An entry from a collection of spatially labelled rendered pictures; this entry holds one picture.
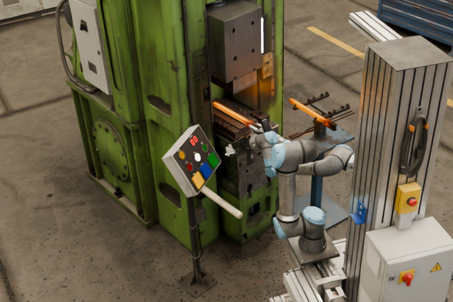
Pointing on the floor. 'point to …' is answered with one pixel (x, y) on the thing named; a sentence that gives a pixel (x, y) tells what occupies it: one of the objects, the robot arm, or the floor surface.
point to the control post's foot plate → (205, 281)
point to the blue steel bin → (419, 0)
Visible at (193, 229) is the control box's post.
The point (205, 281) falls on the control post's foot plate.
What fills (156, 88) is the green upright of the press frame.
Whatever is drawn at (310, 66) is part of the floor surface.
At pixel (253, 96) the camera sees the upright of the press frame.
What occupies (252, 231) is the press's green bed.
